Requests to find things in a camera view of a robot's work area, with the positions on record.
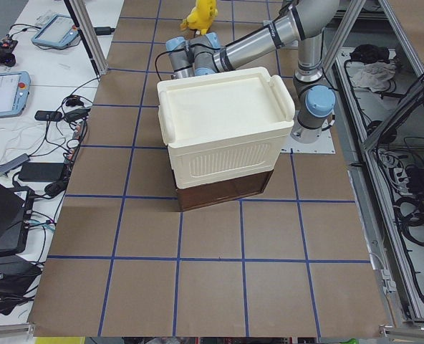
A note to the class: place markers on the aluminium frame rack right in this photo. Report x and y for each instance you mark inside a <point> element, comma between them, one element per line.
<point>386,134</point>

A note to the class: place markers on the cream plastic drawer cabinet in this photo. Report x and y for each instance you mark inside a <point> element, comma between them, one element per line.
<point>224,126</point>

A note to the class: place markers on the white crumpled cloth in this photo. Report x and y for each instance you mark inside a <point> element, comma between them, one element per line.
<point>375,77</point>

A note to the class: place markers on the small black device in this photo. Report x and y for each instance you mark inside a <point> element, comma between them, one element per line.
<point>48,115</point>

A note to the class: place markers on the black power adapter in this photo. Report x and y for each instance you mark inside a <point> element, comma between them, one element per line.
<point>41,172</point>

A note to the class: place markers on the black cloth bundle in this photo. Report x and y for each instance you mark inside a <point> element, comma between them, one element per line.
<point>369,53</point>

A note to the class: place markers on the black laptop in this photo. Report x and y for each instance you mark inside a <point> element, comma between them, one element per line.
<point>15,212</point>

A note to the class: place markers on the teach pendant tablet lower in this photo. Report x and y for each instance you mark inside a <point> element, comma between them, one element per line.
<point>14,91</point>

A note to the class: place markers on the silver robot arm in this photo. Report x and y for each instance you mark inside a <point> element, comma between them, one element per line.
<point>302,23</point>

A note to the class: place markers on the aluminium frame post left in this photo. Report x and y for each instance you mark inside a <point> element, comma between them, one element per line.
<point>78,12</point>

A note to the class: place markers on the teach pendant tablet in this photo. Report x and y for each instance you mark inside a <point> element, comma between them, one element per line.
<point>14,91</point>
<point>58,33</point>

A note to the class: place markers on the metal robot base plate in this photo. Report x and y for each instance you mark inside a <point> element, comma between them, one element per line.
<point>323,145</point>

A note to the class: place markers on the yellow plush toy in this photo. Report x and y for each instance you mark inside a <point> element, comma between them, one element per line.
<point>201,17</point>

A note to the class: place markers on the grey usb hub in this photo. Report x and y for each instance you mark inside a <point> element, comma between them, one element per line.
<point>14,163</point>

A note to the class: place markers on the teach pendant tablet upper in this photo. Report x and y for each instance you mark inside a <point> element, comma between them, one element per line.
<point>58,33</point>

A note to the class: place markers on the brown translucent bottom drawer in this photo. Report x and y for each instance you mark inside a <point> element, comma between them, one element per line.
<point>200,196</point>

